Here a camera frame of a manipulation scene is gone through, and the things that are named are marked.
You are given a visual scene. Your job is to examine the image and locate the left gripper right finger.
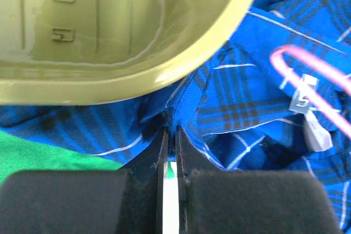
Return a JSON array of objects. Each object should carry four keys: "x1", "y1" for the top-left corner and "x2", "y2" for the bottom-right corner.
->
[{"x1": 175, "y1": 128, "x2": 340, "y2": 233}]

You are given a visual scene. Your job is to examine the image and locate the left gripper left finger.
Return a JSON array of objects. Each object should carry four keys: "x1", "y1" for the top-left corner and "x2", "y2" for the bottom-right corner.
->
[{"x1": 1, "y1": 129, "x2": 168, "y2": 233}]

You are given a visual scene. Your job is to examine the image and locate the blue plaid shirt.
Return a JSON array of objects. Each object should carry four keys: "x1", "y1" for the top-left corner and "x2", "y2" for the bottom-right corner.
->
[{"x1": 1, "y1": 0, "x2": 350, "y2": 233}]

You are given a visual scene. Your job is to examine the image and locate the pink wire hanger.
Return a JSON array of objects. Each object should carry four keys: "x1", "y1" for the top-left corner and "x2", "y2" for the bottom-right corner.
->
[{"x1": 269, "y1": 45, "x2": 350, "y2": 138}]

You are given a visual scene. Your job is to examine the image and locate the green cloth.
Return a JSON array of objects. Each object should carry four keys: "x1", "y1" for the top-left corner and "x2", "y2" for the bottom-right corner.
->
[{"x1": 0, "y1": 131, "x2": 176, "y2": 184}]

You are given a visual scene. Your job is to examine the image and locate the olive green plastic basket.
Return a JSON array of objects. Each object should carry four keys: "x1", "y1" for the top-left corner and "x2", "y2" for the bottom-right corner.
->
[{"x1": 1, "y1": 0, "x2": 253, "y2": 105}]

